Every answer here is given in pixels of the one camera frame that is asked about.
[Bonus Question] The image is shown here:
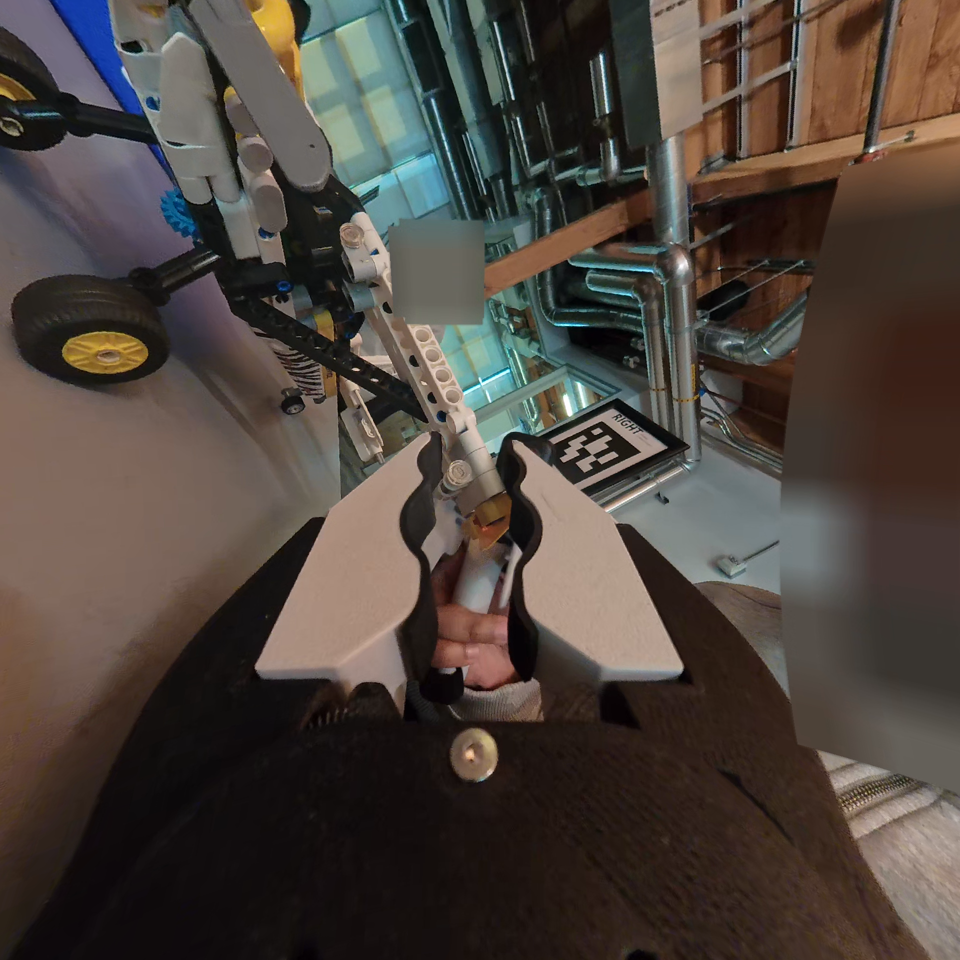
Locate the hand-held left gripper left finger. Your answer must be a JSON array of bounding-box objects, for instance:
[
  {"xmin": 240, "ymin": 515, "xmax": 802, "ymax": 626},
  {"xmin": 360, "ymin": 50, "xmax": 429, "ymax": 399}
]
[{"xmin": 253, "ymin": 433, "xmax": 462, "ymax": 723}]

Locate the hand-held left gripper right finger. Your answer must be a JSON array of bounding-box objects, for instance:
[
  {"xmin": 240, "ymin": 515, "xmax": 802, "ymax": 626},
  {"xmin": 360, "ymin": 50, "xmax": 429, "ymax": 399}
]
[{"xmin": 497, "ymin": 432, "xmax": 687, "ymax": 721}]

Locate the lego airplane model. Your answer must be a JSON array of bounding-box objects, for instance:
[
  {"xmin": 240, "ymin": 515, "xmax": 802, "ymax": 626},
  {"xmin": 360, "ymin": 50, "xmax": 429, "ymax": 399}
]
[{"xmin": 0, "ymin": 0, "xmax": 526, "ymax": 549}]

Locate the person's right hand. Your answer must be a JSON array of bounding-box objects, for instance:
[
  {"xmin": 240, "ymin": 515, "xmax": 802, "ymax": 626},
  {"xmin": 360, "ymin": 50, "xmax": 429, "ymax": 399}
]
[{"xmin": 433, "ymin": 606, "xmax": 528, "ymax": 693}]

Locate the framed marker poster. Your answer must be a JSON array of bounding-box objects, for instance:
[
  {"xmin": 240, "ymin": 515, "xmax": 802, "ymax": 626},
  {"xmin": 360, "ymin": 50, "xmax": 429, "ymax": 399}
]
[{"xmin": 538, "ymin": 399, "xmax": 691, "ymax": 498}]

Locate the person's grey hoodie torso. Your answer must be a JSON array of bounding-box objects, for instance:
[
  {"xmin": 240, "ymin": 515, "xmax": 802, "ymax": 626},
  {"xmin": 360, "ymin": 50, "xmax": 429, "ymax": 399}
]
[{"xmin": 693, "ymin": 581, "xmax": 960, "ymax": 960}]

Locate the blue plastic bin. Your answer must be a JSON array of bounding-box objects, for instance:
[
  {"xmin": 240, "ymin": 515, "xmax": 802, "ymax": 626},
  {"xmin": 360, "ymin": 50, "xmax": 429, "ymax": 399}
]
[{"xmin": 58, "ymin": 0, "xmax": 175, "ymax": 162}]

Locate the small grey wall box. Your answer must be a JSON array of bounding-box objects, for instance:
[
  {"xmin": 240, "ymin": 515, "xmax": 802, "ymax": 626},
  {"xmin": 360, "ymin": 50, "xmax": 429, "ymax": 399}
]
[{"xmin": 712, "ymin": 540, "xmax": 781, "ymax": 579}]

